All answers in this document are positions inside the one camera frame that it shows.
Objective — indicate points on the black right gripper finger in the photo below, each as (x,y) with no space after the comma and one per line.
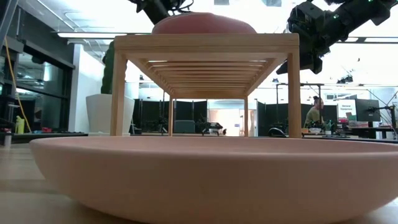
(316,66)
(286,67)

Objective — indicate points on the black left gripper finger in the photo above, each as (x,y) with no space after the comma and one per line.
(157,15)

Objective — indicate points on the dark pink plate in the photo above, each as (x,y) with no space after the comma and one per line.
(202,23)

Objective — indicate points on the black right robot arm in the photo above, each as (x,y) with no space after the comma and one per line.
(357,12)

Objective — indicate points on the slatted wooden shelf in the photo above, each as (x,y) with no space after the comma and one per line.
(205,43)

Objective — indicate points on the black partition screen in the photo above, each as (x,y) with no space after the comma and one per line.
(289,115)
(152,115)

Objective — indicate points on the person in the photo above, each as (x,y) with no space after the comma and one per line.
(312,116)

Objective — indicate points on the white sign board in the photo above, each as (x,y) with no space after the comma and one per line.
(346,109)

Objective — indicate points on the black computer monitor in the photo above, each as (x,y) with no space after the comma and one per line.
(367,110)

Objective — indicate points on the green cactus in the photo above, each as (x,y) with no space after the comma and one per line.
(107,71)

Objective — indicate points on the black machine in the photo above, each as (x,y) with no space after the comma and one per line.
(211,127)

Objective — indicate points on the grey box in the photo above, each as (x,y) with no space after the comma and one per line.
(184,126)

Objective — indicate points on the red object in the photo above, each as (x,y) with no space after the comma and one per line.
(46,130)

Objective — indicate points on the yellow-green bottle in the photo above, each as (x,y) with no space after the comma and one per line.
(19,125)

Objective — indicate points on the silver cylinder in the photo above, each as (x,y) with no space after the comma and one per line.
(7,139)

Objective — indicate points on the black aluminium table frame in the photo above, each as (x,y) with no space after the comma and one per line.
(62,136)

